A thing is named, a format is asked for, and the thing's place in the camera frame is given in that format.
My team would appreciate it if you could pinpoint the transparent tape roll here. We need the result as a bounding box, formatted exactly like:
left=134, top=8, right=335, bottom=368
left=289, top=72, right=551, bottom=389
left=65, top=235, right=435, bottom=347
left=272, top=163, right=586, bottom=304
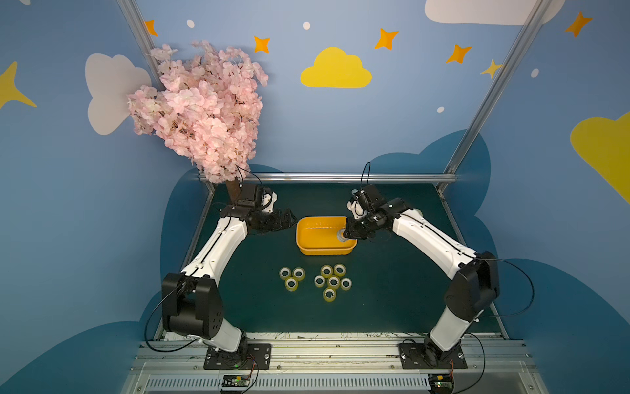
left=336, top=229, right=349, bottom=242

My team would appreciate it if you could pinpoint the yellow plastic storage box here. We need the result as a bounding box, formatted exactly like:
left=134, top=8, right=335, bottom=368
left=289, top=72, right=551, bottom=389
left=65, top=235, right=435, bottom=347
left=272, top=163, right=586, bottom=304
left=296, top=217, right=358, bottom=256

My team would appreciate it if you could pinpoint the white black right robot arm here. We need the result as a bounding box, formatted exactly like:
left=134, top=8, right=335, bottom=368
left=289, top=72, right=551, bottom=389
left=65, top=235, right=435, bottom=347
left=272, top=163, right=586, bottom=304
left=343, top=197, right=500, bottom=361

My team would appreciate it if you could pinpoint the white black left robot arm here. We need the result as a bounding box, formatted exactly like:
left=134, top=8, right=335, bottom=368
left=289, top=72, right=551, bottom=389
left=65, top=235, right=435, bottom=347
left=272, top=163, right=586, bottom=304
left=161, top=205, right=297, bottom=353

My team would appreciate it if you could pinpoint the tape roll left cluster back-left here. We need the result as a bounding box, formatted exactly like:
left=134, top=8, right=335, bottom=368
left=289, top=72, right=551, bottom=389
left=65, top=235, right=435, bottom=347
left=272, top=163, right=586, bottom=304
left=279, top=267, right=292, bottom=281

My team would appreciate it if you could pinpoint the tape roll left cluster back-right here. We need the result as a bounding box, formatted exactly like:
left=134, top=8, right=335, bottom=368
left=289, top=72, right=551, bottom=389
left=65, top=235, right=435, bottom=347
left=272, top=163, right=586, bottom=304
left=292, top=267, right=305, bottom=281

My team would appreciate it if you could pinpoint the tape roll left cluster front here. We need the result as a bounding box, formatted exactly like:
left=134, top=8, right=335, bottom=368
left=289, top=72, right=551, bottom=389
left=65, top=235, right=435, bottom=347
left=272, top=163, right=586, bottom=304
left=285, top=277, right=299, bottom=292

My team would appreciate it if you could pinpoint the aluminium back horizontal bar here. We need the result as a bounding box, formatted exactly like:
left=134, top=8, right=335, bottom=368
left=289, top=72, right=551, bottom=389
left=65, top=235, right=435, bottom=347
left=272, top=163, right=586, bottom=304
left=244, top=173, right=457, bottom=184

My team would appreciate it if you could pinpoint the pink cherry blossom tree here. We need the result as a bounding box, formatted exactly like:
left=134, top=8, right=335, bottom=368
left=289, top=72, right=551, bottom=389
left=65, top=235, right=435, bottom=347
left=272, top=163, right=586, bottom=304
left=127, top=41, right=268, bottom=183

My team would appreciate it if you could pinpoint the left green circuit board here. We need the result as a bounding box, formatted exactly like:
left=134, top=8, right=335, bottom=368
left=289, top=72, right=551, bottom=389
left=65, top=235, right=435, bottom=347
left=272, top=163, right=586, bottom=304
left=221, top=375, right=251, bottom=390

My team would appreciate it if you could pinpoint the green circuit board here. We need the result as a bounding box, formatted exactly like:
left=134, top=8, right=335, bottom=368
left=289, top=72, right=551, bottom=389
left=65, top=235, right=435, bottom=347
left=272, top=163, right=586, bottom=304
left=221, top=375, right=251, bottom=390
left=428, top=374, right=454, bottom=392

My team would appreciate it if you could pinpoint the right green circuit board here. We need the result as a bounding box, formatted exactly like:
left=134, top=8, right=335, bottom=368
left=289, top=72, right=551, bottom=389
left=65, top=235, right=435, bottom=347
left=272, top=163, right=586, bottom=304
left=428, top=374, right=454, bottom=392

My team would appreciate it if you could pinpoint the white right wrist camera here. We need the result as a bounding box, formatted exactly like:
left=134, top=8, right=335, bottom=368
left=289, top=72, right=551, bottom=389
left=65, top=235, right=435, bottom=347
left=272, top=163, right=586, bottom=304
left=347, top=184, right=387, bottom=219

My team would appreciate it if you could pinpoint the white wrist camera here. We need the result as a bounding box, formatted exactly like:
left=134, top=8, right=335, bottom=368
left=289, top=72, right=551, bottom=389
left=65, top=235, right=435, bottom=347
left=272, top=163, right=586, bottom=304
left=347, top=184, right=387, bottom=219
left=236, top=183, right=277, bottom=213

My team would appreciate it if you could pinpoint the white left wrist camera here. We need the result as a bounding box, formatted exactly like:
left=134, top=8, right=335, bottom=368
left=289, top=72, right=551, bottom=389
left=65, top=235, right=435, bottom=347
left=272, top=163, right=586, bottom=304
left=236, top=183, right=277, bottom=213

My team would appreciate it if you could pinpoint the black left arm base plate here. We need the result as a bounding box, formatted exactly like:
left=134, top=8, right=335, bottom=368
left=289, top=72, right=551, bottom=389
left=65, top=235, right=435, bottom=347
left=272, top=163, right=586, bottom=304
left=203, top=343, right=272, bottom=371

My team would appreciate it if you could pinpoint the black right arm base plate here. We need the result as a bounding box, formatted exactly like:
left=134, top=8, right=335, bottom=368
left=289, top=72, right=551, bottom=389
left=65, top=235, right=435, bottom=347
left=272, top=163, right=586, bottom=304
left=398, top=341, right=468, bottom=370

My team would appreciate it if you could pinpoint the aluminium front rail frame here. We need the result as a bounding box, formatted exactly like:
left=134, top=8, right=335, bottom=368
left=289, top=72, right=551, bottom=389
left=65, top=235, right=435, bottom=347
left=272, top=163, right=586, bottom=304
left=122, top=333, right=548, bottom=393

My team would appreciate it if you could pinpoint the aluminium left corner post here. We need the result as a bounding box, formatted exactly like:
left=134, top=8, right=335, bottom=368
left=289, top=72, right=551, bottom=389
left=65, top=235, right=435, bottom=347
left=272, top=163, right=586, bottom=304
left=116, top=0, right=164, bottom=90

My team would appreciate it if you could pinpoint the aluminium corner post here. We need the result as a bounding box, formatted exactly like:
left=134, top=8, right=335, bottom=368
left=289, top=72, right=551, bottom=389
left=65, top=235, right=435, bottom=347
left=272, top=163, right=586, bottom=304
left=443, top=0, right=552, bottom=183
left=116, top=0, right=164, bottom=90

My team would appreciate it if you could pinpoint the aluminium right corner post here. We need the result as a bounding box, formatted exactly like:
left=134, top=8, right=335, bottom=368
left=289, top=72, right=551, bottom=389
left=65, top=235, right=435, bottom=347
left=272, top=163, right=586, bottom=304
left=443, top=0, right=552, bottom=183

